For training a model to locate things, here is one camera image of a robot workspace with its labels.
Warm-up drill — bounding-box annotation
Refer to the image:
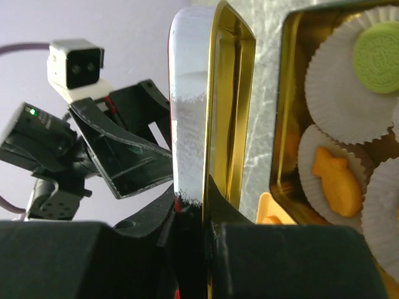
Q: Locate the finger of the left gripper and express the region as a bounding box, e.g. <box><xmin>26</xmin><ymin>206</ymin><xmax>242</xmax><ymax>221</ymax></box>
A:
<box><xmin>68</xmin><ymin>98</ymin><xmax>173</xmax><ymax>199</ymax></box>

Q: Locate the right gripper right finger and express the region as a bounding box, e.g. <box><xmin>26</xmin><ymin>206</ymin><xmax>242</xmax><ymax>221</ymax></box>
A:
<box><xmin>206</xmin><ymin>178</ymin><xmax>388</xmax><ymax>298</ymax></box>

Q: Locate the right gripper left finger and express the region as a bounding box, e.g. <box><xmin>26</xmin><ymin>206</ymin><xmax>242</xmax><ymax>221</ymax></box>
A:
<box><xmin>1</xmin><ymin>187</ymin><xmax>177</xmax><ymax>298</ymax></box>

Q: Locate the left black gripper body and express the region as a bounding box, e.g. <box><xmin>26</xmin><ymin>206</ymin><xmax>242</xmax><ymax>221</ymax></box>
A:
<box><xmin>67</xmin><ymin>79</ymin><xmax>172</xmax><ymax>150</ymax></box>

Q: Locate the gold tin lid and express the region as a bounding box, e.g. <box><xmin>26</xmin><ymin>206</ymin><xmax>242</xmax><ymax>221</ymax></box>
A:
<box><xmin>168</xmin><ymin>1</ymin><xmax>256</xmax><ymax>298</ymax></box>

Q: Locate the orange fish cookie top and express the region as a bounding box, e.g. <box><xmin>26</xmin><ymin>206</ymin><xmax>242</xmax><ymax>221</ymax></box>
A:
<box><xmin>312</xmin><ymin>147</ymin><xmax>363</xmax><ymax>217</ymax></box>

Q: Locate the dark green cookie tin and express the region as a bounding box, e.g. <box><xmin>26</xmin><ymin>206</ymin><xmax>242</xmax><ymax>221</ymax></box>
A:
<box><xmin>268</xmin><ymin>0</ymin><xmax>399</xmax><ymax>228</ymax></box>

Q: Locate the green round cookie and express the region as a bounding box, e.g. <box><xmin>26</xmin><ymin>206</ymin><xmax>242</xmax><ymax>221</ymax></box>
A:
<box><xmin>352</xmin><ymin>21</ymin><xmax>398</xmax><ymax>94</ymax></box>

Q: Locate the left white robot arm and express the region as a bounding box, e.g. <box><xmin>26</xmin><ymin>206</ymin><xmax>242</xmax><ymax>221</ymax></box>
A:
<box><xmin>1</xmin><ymin>80</ymin><xmax>173</xmax><ymax>221</ymax></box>

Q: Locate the round dotted biscuit top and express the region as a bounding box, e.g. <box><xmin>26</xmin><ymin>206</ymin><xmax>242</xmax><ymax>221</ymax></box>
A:
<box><xmin>261</xmin><ymin>216</ymin><xmax>282</xmax><ymax>225</ymax></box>

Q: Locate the yellow plastic tray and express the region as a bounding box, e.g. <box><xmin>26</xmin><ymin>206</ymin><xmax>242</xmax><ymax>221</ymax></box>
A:
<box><xmin>255</xmin><ymin>192</ymin><xmax>297</xmax><ymax>225</ymax></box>

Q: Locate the white paper cup front left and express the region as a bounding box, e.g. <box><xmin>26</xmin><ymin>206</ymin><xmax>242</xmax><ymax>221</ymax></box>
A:
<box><xmin>298</xmin><ymin>125</ymin><xmax>374</xmax><ymax>224</ymax></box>

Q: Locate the white paper cup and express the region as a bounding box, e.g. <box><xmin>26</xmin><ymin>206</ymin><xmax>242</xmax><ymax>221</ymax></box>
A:
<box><xmin>304</xmin><ymin>5</ymin><xmax>398</xmax><ymax>144</ymax></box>
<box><xmin>298</xmin><ymin>125</ymin><xmax>374</xmax><ymax>224</ymax></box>
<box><xmin>362</xmin><ymin>158</ymin><xmax>398</xmax><ymax>281</ymax></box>

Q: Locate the white paper cup front right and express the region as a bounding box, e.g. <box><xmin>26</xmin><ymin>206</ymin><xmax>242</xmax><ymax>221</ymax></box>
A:
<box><xmin>362</xmin><ymin>158</ymin><xmax>398</xmax><ymax>281</ymax></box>

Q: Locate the white paper cup back left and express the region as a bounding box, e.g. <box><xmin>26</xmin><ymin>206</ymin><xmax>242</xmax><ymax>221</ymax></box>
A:
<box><xmin>304</xmin><ymin>5</ymin><xmax>398</xmax><ymax>144</ymax></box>

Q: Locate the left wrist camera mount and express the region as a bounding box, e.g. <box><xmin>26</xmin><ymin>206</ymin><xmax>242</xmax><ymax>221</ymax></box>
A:
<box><xmin>47</xmin><ymin>39</ymin><xmax>113</xmax><ymax>104</ymax></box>

